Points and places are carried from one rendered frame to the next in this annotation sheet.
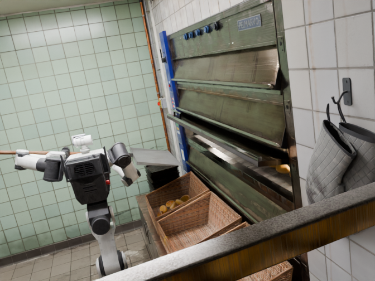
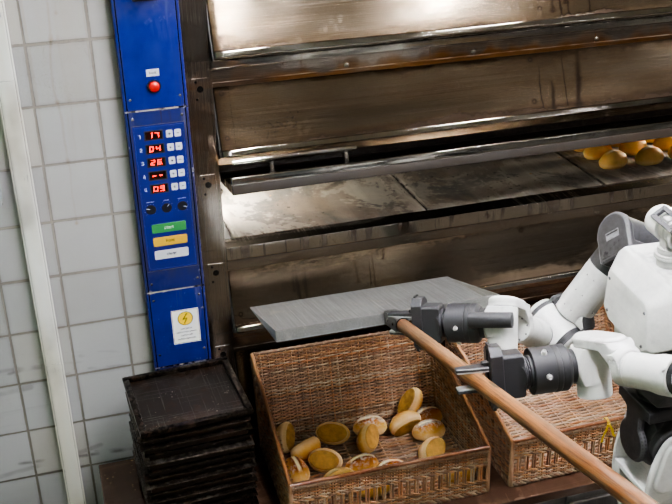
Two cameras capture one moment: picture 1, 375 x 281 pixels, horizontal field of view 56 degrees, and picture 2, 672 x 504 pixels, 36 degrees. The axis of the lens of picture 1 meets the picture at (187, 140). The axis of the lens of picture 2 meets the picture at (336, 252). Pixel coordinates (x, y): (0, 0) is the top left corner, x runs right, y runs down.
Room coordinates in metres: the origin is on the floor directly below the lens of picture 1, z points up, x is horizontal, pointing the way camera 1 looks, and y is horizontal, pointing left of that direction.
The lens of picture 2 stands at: (3.02, 2.56, 2.36)
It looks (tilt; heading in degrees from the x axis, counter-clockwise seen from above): 25 degrees down; 268
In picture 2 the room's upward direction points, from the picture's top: 2 degrees counter-clockwise
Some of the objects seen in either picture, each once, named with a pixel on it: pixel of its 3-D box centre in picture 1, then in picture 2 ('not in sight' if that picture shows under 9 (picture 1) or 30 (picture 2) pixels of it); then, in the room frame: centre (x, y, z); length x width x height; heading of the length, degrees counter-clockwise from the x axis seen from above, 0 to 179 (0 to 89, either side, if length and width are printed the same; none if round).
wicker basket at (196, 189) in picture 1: (176, 200); (366, 420); (2.87, 0.19, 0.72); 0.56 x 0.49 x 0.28; 13
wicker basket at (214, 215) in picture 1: (197, 229); (560, 382); (2.29, 0.04, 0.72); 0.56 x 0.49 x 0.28; 15
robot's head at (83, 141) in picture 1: (84, 143); (670, 233); (2.27, 0.66, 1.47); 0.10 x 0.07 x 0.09; 98
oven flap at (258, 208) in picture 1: (225, 179); (522, 252); (2.37, -0.22, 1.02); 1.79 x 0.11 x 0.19; 14
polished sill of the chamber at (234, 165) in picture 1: (225, 160); (521, 206); (2.37, -0.24, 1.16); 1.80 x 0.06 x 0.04; 14
